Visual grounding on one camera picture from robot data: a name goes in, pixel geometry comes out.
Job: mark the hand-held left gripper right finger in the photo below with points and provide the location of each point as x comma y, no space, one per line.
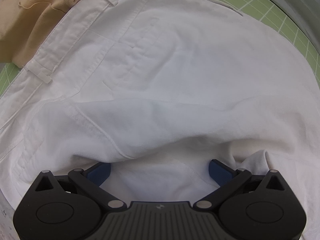
220,173

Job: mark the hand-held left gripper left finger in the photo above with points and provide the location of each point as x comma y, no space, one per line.
100,173

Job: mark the white pants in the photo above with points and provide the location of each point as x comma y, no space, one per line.
175,80

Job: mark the white patterned rug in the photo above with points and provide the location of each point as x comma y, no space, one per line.
7,220

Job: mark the beige garment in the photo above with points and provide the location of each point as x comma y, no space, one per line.
25,17

